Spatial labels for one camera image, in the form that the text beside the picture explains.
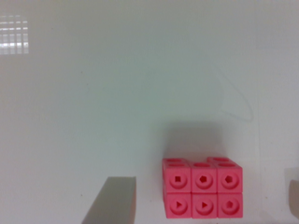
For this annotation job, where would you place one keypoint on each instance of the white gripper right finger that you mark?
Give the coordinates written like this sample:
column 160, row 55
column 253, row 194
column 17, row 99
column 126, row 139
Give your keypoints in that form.
column 294, row 197

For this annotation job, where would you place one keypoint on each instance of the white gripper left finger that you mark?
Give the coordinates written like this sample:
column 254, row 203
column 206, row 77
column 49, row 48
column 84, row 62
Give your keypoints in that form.
column 115, row 203

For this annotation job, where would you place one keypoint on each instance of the pink cube block cluster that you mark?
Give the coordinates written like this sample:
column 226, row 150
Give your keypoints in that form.
column 202, row 189

